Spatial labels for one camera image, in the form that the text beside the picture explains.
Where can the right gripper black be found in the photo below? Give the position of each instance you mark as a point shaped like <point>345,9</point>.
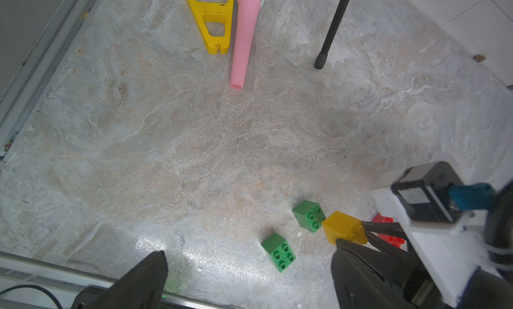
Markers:
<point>403,269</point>

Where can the yellow plastic triangle frame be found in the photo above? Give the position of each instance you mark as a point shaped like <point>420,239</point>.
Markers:
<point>207,12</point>

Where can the green lego brick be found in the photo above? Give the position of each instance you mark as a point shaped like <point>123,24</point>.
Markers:
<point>279,252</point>
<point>309,215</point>

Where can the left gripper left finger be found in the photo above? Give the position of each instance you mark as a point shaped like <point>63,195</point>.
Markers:
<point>141,287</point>

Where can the pink toy microphone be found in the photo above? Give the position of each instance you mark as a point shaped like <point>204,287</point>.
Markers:
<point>247,15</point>

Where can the black perforated music stand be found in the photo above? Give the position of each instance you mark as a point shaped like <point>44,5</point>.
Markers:
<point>336,21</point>

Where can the yellow lego brick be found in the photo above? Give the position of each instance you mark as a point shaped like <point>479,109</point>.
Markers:
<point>342,226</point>

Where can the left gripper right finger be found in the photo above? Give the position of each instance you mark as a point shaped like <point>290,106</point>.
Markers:
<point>357,286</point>

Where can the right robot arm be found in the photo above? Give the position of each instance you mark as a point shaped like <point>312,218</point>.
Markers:
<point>444,245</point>

